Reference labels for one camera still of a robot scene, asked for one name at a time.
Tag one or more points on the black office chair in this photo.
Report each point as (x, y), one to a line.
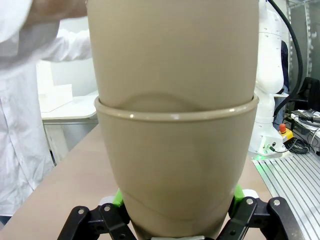
(312, 92)

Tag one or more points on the person in white coat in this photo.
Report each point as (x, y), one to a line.
(15, 125)

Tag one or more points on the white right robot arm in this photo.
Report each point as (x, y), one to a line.
(270, 62)

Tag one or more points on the person's left forearm white sleeve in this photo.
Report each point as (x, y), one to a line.
(70, 47)

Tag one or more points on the person's right hand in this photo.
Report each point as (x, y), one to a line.
(57, 10)

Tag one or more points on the grooved aluminium base plate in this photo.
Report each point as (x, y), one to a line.
(295, 190)

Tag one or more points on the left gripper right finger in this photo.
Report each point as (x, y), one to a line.
(250, 217)

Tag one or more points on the brown plastic cup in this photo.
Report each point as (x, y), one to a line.
(172, 50)
(175, 162)

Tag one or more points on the person's right forearm white sleeve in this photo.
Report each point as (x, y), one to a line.
(12, 17)

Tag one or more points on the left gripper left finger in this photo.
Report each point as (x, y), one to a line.
(110, 220)

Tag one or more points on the white plastic basket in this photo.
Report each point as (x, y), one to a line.
(60, 97)

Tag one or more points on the white rounded table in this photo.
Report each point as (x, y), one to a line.
(75, 110)

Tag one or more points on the yellow red emergency stop button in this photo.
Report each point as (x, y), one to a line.
(287, 135)

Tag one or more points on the metal shelf rack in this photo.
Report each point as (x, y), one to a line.
(310, 37)

